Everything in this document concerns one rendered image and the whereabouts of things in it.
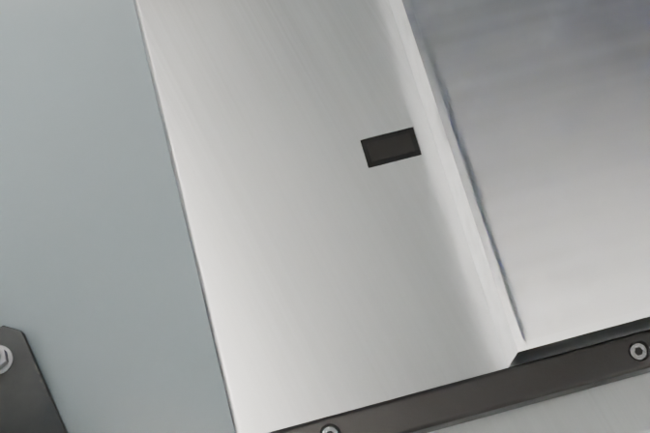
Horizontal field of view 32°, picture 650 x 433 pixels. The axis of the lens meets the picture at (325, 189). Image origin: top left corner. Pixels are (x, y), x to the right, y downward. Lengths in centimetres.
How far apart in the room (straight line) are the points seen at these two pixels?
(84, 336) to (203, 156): 92
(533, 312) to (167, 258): 99
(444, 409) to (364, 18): 23
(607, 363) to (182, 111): 26
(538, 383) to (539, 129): 14
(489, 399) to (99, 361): 100
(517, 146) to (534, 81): 4
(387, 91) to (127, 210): 97
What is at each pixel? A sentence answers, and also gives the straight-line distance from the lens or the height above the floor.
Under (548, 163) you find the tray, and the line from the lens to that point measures 62.
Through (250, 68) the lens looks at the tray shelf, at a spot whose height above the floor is 88.
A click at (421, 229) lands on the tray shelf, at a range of 60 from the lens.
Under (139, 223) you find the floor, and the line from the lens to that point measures 156.
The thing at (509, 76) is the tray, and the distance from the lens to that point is 64.
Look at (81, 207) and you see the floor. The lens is 158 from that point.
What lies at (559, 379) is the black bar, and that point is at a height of 90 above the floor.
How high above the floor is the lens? 145
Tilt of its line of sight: 70 degrees down
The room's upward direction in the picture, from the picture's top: 3 degrees counter-clockwise
